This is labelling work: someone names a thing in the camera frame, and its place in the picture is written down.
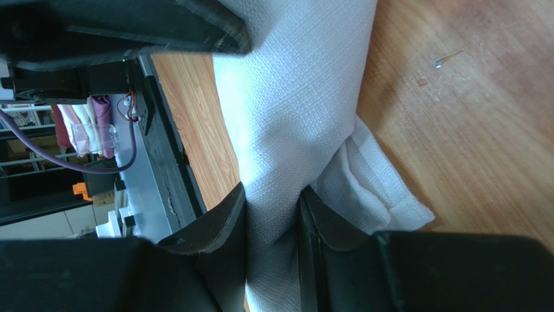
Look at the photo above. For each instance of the folded cloths on shelf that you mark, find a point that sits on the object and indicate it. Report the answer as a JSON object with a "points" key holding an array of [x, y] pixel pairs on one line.
{"points": [[86, 128]]}

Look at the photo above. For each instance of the white cloth napkin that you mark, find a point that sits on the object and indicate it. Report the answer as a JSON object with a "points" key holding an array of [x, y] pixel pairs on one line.
{"points": [[290, 110]]}

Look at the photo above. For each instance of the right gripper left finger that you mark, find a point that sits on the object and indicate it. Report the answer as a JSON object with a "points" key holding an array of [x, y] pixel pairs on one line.
{"points": [[201, 267]]}

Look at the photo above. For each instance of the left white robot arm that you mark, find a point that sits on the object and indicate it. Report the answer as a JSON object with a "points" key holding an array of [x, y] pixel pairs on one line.
{"points": [[65, 86]]}

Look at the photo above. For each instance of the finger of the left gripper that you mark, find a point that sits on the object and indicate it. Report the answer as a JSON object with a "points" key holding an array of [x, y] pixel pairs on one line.
{"points": [[55, 35]]}

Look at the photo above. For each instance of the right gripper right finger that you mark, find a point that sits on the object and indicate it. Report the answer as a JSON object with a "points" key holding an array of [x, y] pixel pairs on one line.
{"points": [[344, 269]]}

